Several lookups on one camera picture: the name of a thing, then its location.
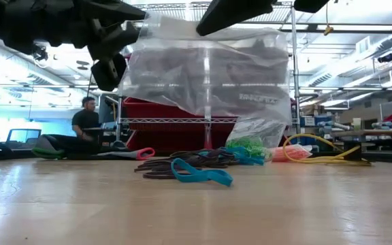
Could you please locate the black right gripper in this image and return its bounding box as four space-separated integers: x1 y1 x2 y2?
195 0 329 37

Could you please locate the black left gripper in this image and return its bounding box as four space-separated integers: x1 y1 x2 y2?
0 0 148 93

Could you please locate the clear plastic zipper bag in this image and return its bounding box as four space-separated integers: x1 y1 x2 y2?
118 12 293 126
225 117 288 161
271 144 314 163

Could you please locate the green rubber band bunch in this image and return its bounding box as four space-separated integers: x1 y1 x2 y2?
225 135 272 161

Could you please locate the blue rubber band tangle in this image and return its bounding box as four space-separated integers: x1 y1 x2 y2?
218 146 265 167

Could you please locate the orange rubber band bunch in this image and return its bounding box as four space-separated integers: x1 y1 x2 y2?
272 146 308 162

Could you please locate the dark grey rubber band tangle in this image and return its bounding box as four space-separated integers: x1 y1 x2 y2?
168 148 240 169

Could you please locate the black monitor back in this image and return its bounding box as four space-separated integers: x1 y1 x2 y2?
97 93 119 125

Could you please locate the red plastic bin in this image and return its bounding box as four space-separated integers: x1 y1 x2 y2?
123 97 238 132
127 131 206 152
211 131 234 150

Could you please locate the person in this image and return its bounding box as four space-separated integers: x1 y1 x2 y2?
71 96 101 142

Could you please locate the yellow hanging plug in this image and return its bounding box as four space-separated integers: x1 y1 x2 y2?
323 0 335 37

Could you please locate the black and green bag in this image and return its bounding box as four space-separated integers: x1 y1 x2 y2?
31 132 156 161

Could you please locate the blue storage bin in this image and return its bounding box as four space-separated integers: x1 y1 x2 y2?
299 115 325 128

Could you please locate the computer monitor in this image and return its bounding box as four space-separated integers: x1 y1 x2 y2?
5 128 42 150

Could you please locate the grey blue pipe fitting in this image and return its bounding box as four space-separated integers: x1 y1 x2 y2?
372 120 392 131
317 120 353 134

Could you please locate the wooden workbench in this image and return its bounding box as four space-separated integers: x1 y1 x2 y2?
330 129 392 137

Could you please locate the chrome wire shelving rack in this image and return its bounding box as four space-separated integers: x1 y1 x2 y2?
116 1 301 150

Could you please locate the yellow cable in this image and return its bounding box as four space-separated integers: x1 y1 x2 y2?
282 133 373 167

